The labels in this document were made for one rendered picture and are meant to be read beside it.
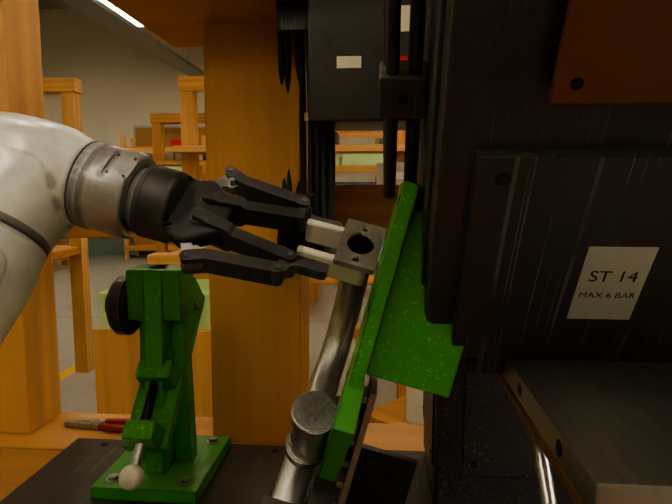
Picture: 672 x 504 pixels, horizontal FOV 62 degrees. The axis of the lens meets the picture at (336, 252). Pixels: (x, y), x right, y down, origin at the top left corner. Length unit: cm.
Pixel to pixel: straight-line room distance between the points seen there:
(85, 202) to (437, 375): 36
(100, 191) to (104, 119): 1118
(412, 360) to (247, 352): 44
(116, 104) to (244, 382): 1092
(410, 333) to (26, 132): 41
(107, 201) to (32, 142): 9
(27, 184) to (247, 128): 35
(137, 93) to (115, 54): 81
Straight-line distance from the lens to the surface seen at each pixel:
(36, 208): 60
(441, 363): 47
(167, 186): 56
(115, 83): 1174
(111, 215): 58
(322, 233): 57
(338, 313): 61
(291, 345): 85
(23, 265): 59
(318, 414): 47
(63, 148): 61
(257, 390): 88
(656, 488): 32
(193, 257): 54
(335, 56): 72
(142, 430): 71
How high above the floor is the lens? 127
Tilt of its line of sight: 6 degrees down
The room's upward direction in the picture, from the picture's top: straight up
